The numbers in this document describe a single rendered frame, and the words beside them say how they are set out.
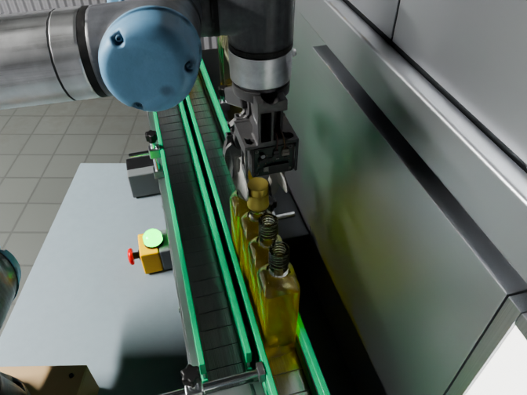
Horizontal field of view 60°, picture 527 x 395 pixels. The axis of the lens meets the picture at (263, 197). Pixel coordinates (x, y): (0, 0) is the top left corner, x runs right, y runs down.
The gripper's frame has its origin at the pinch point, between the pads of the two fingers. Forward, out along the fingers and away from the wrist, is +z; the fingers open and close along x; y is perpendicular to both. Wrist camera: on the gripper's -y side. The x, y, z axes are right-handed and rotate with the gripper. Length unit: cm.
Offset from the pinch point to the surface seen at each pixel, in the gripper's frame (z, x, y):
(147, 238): 30.3, -20.2, -22.5
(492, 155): -24.1, 13.3, 27.0
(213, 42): 87, 35, -239
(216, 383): 19.4, -12.0, 19.7
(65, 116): 115, -67, -221
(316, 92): -10.4, 11.8, -7.9
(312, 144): -0.5, 11.8, -7.5
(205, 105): 27, 2, -69
